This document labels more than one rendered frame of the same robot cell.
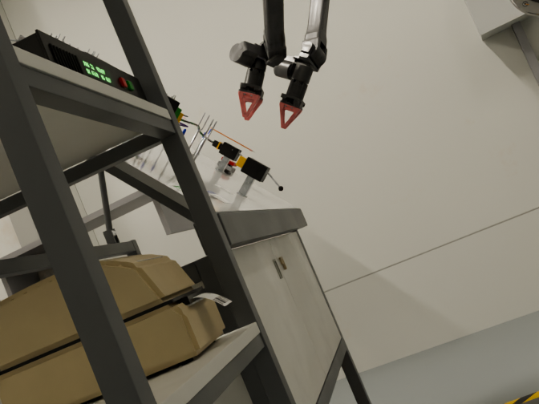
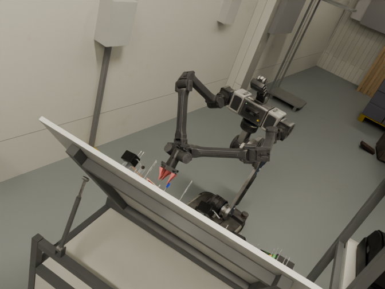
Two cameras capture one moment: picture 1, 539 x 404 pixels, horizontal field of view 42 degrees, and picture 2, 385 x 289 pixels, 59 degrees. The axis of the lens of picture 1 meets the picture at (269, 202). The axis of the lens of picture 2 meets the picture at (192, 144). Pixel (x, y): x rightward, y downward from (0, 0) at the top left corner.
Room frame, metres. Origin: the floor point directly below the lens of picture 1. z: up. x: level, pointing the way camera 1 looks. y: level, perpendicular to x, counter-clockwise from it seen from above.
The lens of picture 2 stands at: (1.87, 1.47, 2.42)
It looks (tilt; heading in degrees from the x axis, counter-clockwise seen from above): 31 degrees down; 278
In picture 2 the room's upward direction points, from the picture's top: 20 degrees clockwise
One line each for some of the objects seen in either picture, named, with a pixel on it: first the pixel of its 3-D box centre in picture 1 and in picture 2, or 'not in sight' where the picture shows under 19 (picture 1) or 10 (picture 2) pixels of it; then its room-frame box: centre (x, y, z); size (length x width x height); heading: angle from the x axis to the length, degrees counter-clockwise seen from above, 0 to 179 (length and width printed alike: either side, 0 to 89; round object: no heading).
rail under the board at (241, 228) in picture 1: (267, 224); (185, 248); (1.89, 0.03, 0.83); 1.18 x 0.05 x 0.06; 171
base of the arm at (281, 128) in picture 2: not in sight; (279, 132); (1.64, -0.71, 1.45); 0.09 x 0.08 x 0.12; 162
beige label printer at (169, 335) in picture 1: (106, 322); not in sight; (1.11, 0.31, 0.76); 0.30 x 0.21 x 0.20; 84
